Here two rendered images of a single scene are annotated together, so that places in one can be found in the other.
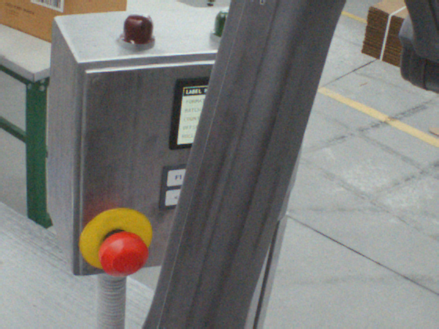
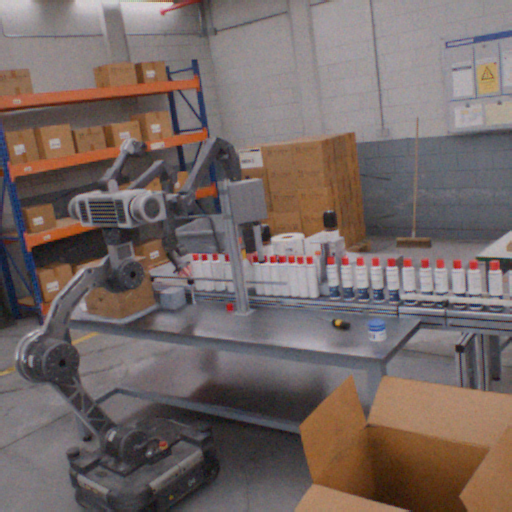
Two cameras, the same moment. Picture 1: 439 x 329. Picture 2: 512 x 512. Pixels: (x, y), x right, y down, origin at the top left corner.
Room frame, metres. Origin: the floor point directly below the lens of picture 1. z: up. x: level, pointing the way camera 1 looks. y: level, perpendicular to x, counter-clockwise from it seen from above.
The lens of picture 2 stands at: (3.38, 0.53, 1.80)
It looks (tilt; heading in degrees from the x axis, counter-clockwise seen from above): 13 degrees down; 189
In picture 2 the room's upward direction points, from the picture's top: 8 degrees counter-clockwise
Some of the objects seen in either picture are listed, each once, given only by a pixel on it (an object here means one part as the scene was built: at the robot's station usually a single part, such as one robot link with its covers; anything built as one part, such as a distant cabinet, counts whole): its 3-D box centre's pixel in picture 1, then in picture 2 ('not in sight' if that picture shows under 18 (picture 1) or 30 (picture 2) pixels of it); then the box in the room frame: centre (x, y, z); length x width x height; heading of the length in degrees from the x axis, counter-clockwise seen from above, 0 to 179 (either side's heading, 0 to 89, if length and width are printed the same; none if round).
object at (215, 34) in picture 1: (229, 24); not in sight; (0.52, 0.01, 1.49); 0.03 x 0.03 x 0.02
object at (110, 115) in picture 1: (161, 139); (245, 201); (0.53, 0.05, 1.38); 0.17 x 0.10 x 0.19; 118
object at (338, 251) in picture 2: not in sight; (329, 266); (0.51, 0.42, 1.01); 0.14 x 0.13 x 0.26; 63
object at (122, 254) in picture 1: (121, 251); not in sight; (0.45, 0.07, 1.33); 0.04 x 0.03 x 0.04; 118
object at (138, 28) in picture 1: (138, 28); not in sight; (0.49, 0.08, 1.49); 0.03 x 0.03 x 0.02
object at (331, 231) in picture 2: not in sight; (331, 235); (-0.05, 0.43, 1.04); 0.09 x 0.09 x 0.29
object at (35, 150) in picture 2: not in sight; (111, 178); (-3.34, -2.09, 1.26); 2.78 x 0.61 x 2.51; 146
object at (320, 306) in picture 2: not in sight; (252, 297); (0.40, 0.00, 0.85); 1.65 x 0.11 x 0.05; 63
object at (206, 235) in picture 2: not in sight; (218, 254); (-2.26, -0.75, 0.48); 0.89 x 0.63 x 0.96; 165
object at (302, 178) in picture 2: not in sight; (303, 200); (-3.59, 0.06, 0.70); 1.20 x 0.82 x 1.39; 62
